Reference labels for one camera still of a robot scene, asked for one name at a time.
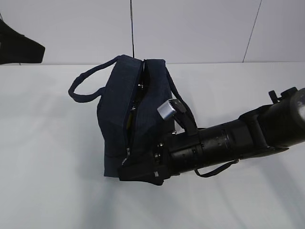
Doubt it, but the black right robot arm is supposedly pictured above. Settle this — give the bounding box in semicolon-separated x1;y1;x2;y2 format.
118;87;305;186

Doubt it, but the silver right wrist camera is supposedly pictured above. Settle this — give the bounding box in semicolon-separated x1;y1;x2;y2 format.
157;98;198;134

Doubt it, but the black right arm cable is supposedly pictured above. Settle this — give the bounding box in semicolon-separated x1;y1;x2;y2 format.
194;159;239;178

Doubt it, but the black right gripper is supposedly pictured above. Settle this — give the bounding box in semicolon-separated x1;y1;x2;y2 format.
118;133;178;186

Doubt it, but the yellow lemon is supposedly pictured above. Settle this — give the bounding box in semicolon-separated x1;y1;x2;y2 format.
126;112;133;129

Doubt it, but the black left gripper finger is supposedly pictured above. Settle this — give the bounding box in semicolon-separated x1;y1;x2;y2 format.
0;20;45;64

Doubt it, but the dark blue lunch bag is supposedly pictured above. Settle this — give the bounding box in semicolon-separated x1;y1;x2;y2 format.
68;55;195;179

